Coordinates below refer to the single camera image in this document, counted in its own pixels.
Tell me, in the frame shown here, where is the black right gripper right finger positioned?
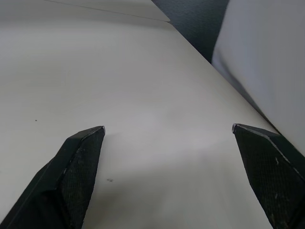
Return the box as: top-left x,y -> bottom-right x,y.
231,123 -> 305,229

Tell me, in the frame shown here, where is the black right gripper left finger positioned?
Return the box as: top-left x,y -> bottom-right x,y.
0,125 -> 106,229

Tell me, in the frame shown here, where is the white adjoining table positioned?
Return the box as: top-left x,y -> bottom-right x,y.
0,0 -> 171,22

